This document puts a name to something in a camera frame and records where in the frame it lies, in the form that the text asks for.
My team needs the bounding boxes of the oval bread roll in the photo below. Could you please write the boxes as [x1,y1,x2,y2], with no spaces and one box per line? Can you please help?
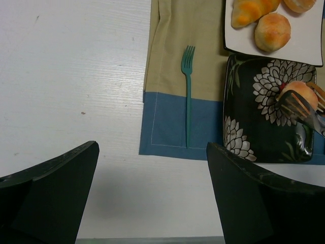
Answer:
[284,0,316,14]

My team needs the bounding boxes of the orange croissant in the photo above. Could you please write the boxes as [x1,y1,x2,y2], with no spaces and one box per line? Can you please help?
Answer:
[231,0,280,28]

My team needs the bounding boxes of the black floral square plate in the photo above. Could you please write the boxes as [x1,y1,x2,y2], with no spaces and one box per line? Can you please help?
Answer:
[223,54,316,163]

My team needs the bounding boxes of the white square plate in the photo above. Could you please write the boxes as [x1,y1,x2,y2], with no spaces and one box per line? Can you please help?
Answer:
[223,1,324,67]

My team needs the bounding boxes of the aluminium table frame rail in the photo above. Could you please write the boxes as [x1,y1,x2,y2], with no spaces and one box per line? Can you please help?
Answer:
[75,236,225,244]

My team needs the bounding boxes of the round bread roll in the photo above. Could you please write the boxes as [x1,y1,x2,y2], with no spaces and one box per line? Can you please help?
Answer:
[277,80,318,110]
[254,13,291,52]

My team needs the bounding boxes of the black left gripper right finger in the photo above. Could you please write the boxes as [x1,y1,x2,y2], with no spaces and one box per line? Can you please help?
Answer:
[206,143,324,243]

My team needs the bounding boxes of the blue and beige placemat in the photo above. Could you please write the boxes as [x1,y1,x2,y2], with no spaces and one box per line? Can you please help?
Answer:
[139,1,324,165]

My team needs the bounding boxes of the teal fork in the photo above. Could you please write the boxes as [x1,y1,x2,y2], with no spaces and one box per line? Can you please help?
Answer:
[181,46,195,148]

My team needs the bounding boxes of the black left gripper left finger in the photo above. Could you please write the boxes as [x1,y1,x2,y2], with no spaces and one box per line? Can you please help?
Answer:
[1,141,99,243]

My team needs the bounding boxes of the metal tongs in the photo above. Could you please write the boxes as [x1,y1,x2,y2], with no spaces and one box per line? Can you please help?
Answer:
[277,82,324,136]

